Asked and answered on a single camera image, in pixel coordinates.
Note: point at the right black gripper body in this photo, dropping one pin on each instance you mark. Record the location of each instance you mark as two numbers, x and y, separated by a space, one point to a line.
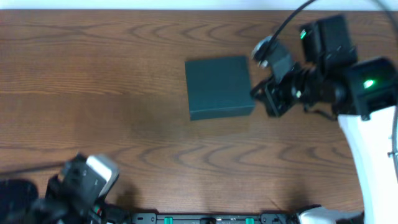
277 96

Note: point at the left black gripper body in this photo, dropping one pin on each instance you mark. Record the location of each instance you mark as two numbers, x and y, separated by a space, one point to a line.
66 179

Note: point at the dark green box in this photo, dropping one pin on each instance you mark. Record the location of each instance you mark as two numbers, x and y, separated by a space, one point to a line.
218 87

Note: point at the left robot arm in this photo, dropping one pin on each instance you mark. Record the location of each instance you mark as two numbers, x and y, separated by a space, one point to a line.
21 203

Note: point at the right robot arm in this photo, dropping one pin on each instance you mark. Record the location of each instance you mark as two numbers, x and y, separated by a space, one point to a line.
363 99

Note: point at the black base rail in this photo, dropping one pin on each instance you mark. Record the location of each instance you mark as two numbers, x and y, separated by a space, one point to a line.
264 218

